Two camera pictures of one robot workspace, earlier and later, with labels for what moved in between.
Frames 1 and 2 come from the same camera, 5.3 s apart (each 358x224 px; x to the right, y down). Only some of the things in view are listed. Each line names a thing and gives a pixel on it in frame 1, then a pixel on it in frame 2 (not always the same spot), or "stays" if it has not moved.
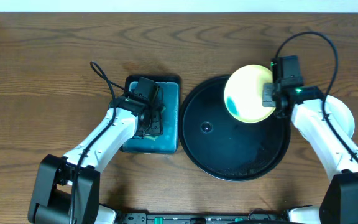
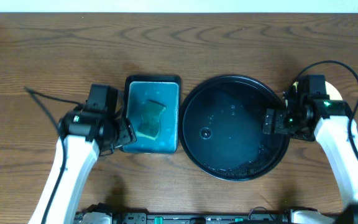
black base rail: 202,218 stays
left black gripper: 151,119 -> 127,132
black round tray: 222,147 stays
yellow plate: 243,93 -> 332,93
